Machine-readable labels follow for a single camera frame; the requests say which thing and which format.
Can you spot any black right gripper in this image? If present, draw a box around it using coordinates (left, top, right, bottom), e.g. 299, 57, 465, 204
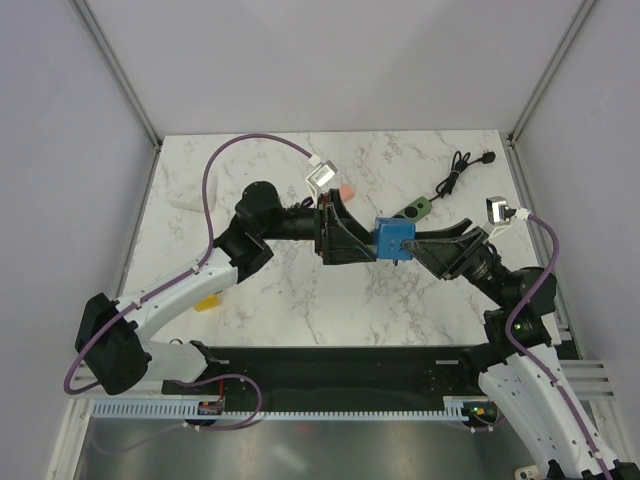
399, 217, 510, 307

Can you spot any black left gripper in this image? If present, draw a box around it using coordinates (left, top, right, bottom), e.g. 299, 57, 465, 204
262, 190, 377, 267

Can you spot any blue cube socket adapter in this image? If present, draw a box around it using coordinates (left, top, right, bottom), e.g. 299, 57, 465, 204
373, 217, 416, 262

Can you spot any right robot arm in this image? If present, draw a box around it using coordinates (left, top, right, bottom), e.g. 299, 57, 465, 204
402, 220, 639, 479

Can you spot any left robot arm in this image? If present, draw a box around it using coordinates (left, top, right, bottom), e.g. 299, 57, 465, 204
75, 181, 376, 395

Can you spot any pink plug adapter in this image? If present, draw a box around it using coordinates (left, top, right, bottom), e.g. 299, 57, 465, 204
339, 185, 355, 203

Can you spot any yellow plug adapter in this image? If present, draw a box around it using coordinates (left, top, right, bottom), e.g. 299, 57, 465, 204
193, 294, 221, 312

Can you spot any green power strip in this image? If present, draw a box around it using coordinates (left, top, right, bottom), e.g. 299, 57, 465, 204
394, 196, 432, 223

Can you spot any black power cord with plug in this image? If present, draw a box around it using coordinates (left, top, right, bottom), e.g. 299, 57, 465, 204
427, 149, 497, 203

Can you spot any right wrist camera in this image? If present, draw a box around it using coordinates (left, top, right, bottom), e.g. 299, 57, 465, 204
483, 196, 519, 239

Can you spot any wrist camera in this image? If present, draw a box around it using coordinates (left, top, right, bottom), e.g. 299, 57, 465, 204
305, 155, 338, 200
483, 196, 519, 239

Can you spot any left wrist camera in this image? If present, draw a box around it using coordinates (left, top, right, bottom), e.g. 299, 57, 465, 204
305, 155, 338, 200

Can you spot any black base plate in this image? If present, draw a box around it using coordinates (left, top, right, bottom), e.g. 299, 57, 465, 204
162, 343, 506, 408

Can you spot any white slotted cable duct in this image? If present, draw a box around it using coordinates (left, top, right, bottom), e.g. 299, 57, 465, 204
90, 396, 489, 422

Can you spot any aluminium frame rail right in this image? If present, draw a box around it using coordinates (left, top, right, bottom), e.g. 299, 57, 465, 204
506, 0, 599, 148

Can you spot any aluminium frame rail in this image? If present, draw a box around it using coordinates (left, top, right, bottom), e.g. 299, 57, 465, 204
69, 0, 164, 151
506, 0, 599, 148

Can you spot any aluminium frame rail left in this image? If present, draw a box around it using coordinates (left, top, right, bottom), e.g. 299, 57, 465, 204
69, 0, 164, 151

